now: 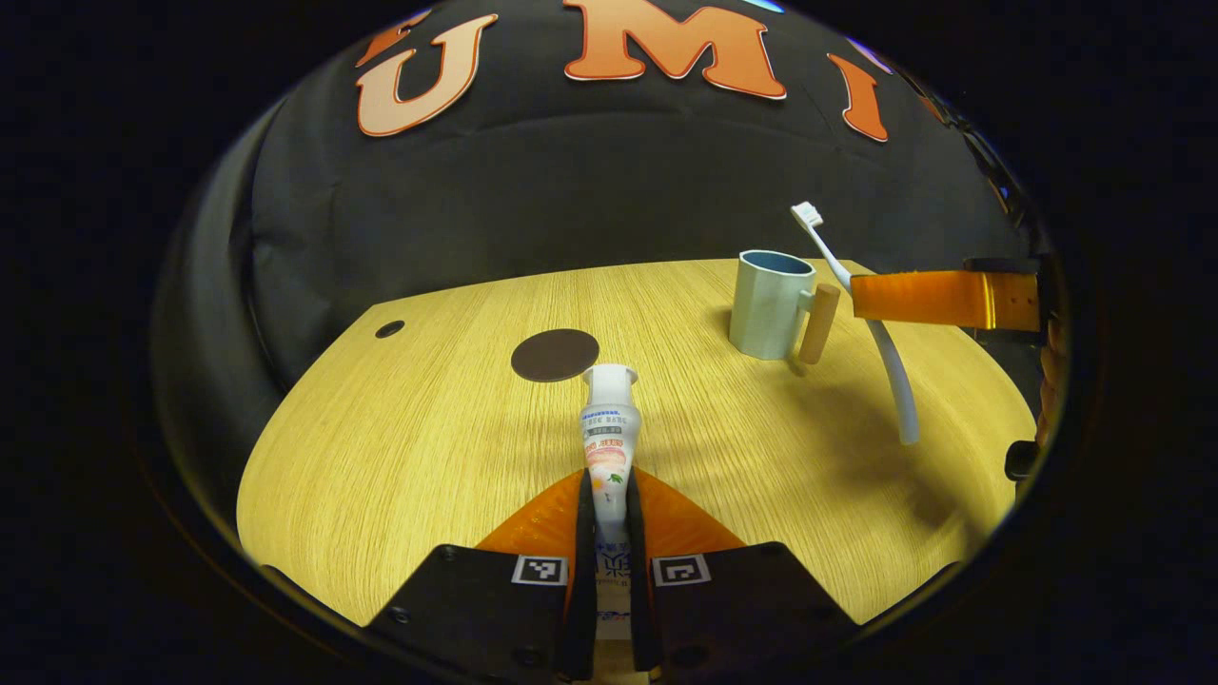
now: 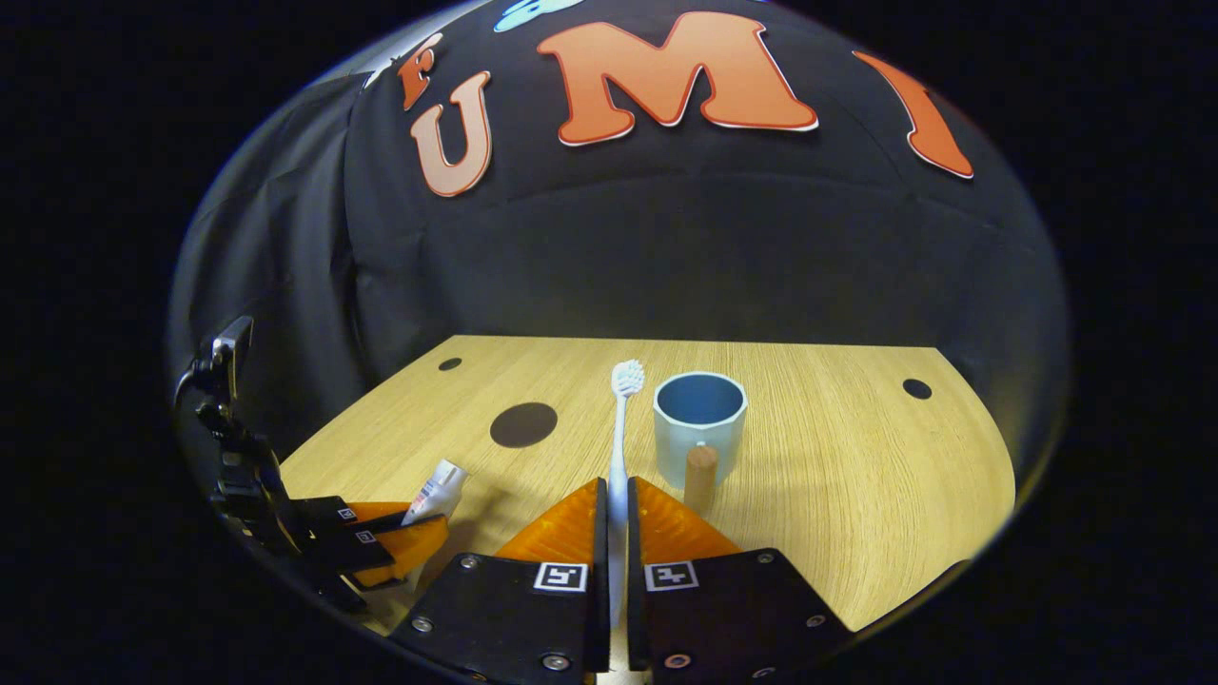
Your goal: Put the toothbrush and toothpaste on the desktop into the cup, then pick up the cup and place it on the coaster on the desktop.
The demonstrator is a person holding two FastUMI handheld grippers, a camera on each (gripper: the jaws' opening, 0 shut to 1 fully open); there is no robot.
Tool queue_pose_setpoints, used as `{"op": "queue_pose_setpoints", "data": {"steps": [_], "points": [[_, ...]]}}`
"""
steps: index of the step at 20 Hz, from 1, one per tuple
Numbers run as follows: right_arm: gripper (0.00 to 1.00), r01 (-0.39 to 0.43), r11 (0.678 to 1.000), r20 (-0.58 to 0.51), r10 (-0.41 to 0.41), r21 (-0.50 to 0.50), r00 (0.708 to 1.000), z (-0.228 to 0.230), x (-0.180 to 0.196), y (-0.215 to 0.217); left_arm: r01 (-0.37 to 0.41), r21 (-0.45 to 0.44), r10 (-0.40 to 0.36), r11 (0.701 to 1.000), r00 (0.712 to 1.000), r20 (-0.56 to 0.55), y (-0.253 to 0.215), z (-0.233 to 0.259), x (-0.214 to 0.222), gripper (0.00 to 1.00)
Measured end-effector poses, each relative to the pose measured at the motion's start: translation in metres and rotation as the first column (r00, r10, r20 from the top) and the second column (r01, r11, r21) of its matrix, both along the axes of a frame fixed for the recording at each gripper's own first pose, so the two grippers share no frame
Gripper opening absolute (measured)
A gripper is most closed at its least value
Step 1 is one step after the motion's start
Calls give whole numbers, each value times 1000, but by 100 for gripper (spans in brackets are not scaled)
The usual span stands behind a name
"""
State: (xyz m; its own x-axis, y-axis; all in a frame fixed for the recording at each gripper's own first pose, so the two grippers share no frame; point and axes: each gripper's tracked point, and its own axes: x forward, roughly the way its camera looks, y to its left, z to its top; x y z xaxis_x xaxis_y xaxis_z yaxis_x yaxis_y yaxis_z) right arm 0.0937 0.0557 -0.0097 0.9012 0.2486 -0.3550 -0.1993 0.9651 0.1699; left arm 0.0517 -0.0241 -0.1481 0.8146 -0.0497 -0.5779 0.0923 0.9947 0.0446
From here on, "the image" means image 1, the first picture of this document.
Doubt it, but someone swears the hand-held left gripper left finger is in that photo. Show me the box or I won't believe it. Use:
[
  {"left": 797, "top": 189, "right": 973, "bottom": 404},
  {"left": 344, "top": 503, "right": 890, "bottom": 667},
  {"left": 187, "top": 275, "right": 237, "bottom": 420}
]
[{"left": 364, "top": 468, "right": 599, "bottom": 684}]

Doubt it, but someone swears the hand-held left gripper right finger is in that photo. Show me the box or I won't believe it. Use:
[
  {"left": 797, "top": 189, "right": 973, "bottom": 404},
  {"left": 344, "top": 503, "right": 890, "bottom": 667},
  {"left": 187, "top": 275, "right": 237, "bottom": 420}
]
[{"left": 625, "top": 466, "right": 862, "bottom": 684}]

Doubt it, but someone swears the white toothbrush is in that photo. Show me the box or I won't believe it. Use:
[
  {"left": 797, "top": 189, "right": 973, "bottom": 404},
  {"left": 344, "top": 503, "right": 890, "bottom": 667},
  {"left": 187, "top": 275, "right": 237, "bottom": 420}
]
[{"left": 790, "top": 201, "right": 922, "bottom": 446}]

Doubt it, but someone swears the white toothpaste tube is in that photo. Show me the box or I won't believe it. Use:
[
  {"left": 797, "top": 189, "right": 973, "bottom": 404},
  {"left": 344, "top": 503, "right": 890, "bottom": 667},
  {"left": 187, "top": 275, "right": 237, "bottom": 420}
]
[{"left": 579, "top": 363, "right": 642, "bottom": 640}]

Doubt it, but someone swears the pale blue cup wooden handle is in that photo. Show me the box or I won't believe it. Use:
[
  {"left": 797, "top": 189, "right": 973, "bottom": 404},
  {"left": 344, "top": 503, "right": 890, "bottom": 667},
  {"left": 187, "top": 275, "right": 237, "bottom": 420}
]
[{"left": 728, "top": 249, "right": 842, "bottom": 366}]

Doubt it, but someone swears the dark round coaster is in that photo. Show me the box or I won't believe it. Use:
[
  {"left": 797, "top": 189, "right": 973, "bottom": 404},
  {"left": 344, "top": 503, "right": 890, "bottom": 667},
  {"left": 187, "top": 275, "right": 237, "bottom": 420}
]
[{"left": 510, "top": 328, "right": 601, "bottom": 383}]

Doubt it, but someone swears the black backdrop cloth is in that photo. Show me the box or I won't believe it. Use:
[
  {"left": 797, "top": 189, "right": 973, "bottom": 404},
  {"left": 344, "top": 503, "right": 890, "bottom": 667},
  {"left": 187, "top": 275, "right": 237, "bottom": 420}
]
[{"left": 152, "top": 0, "right": 1048, "bottom": 448}]

